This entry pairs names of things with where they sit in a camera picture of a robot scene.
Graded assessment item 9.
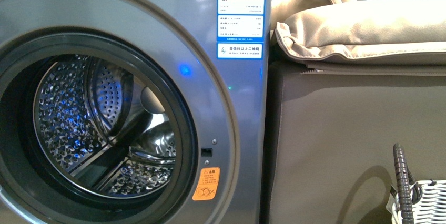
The grey front-load washing machine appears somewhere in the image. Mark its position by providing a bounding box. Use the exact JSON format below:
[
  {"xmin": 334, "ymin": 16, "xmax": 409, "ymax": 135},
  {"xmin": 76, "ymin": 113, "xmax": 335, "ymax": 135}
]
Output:
[{"xmin": 1, "ymin": 0, "xmax": 267, "ymax": 223}]

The orange warning sticker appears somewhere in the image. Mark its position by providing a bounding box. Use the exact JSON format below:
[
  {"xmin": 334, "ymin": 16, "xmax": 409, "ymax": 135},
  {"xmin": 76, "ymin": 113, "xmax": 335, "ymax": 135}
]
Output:
[{"xmin": 192, "ymin": 167, "xmax": 220, "ymax": 201}]

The energy rating label sticker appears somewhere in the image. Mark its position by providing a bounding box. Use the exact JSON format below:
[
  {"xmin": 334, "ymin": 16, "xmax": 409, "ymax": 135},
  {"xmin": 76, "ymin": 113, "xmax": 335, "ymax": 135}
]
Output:
[{"xmin": 216, "ymin": 0, "xmax": 266, "ymax": 59}]

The steel perforated washer drum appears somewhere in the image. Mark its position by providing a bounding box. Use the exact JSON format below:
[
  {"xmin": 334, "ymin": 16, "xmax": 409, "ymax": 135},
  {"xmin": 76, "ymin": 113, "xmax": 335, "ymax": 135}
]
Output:
[{"xmin": 33, "ymin": 54, "xmax": 176, "ymax": 199}]

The white woven laundry basket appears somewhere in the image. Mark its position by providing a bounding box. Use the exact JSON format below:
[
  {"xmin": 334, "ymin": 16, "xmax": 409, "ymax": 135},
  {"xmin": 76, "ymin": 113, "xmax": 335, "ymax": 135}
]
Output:
[{"xmin": 386, "ymin": 180, "xmax": 445, "ymax": 223}]

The dark wrapped basket handle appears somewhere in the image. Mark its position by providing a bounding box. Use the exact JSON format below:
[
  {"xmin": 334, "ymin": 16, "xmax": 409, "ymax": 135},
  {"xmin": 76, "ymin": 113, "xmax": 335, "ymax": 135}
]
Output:
[{"xmin": 393, "ymin": 143, "xmax": 423, "ymax": 224}]

